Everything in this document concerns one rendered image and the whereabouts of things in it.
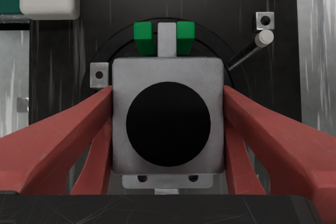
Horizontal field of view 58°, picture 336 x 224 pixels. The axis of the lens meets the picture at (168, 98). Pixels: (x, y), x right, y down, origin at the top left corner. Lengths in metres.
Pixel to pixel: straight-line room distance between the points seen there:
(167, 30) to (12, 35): 0.23
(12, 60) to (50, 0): 0.11
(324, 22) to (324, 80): 0.05
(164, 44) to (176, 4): 0.13
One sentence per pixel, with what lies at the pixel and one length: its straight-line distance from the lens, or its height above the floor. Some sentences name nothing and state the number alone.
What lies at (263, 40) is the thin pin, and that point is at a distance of 0.17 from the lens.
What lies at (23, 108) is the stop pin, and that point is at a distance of 0.30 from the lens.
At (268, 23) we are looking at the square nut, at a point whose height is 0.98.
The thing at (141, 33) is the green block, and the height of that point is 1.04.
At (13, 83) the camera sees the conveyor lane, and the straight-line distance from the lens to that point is 0.36.
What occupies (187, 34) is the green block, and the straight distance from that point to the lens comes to 0.20.
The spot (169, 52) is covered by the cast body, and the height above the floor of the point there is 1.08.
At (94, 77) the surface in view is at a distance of 0.24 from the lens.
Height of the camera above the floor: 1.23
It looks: 87 degrees down
